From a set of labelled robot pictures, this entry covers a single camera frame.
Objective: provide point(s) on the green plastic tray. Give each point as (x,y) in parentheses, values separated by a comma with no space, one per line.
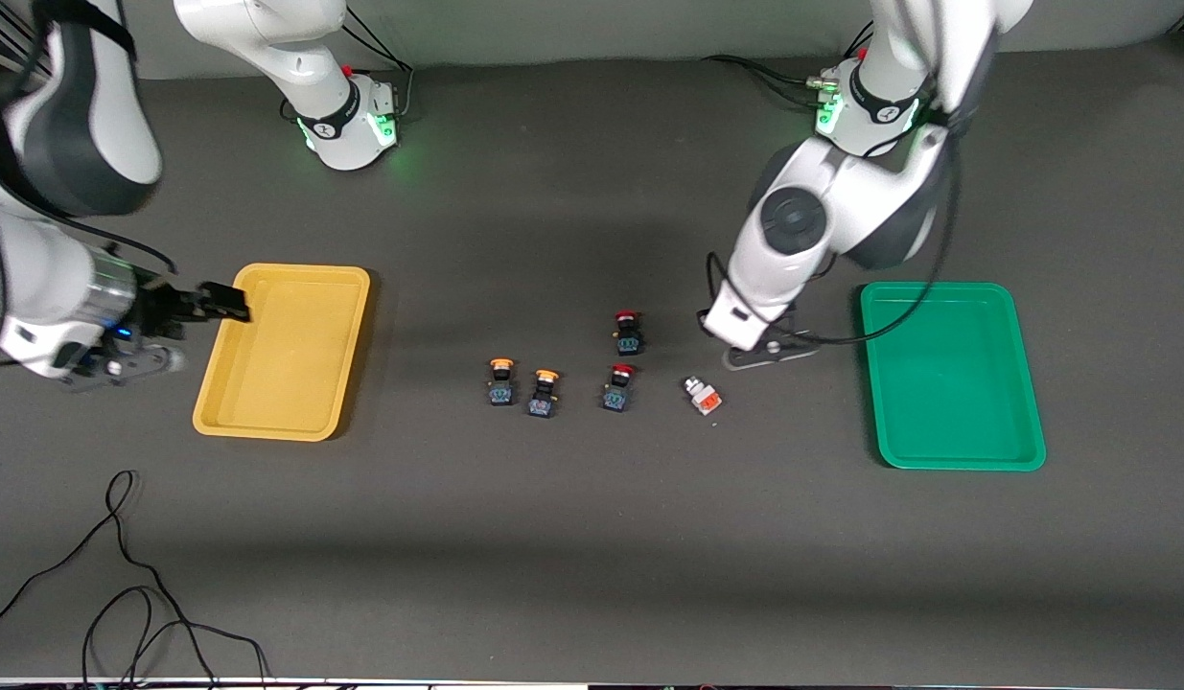
(951,379)

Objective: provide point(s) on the aluminium frame rail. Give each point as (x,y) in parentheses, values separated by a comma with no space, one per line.
(2,38)

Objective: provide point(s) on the button with orange contact block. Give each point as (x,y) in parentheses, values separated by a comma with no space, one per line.
(704,397)

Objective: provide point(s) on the red push button switch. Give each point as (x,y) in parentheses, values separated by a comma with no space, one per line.
(617,394)
(628,337)

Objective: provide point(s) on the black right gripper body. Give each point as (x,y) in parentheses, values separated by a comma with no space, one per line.
(162,309)

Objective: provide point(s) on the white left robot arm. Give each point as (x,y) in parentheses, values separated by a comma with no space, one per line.
(846,182)

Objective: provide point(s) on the yellow push button switch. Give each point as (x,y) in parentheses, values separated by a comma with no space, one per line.
(543,400)
(500,388)

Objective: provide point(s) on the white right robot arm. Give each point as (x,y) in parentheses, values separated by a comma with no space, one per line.
(55,287)

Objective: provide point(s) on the yellow plastic tray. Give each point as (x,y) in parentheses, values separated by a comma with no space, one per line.
(285,364)

